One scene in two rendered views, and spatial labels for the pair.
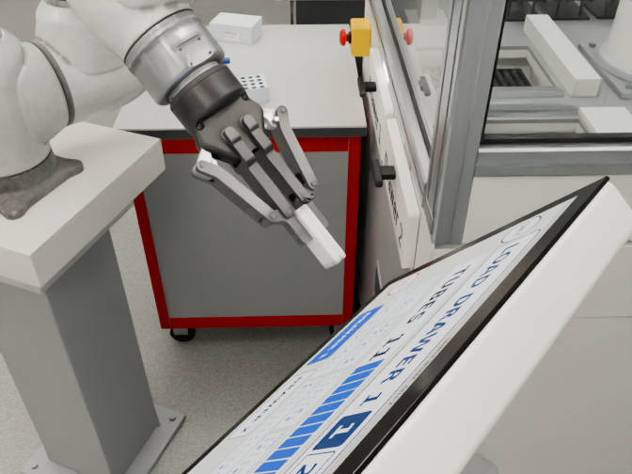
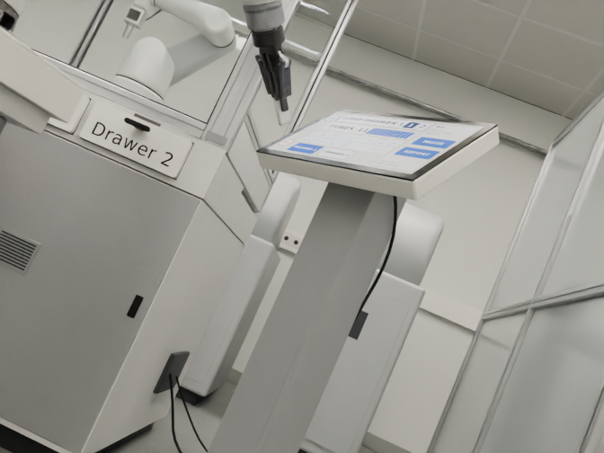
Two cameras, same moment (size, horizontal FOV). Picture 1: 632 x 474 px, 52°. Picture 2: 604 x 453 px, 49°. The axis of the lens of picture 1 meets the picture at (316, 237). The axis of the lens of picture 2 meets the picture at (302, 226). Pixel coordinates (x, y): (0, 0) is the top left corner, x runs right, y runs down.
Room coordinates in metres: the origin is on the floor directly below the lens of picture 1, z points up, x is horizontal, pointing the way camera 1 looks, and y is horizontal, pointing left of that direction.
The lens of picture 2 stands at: (0.18, 1.56, 0.61)
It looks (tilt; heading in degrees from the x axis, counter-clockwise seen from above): 7 degrees up; 277
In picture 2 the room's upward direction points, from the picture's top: 24 degrees clockwise
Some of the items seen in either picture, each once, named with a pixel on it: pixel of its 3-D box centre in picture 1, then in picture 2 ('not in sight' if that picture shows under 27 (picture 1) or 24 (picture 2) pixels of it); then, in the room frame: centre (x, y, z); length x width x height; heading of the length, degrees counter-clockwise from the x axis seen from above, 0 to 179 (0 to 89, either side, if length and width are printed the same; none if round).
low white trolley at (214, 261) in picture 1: (255, 187); not in sight; (1.62, 0.18, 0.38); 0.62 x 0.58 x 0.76; 2
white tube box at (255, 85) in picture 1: (241, 89); not in sight; (1.46, 0.18, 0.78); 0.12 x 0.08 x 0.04; 104
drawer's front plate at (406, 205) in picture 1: (399, 188); (136, 139); (0.90, -0.14, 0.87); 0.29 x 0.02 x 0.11; 2
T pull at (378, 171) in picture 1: (384, 172); (138, 126); (0.90, -0.11, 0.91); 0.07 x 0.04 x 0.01; 2
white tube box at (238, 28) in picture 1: (236, 28); not in sight; (1.83, 0.23, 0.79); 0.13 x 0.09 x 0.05; 75
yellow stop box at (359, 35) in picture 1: (358, 37); not in sight; (1.55, -0.11, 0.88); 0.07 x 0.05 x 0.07; 2
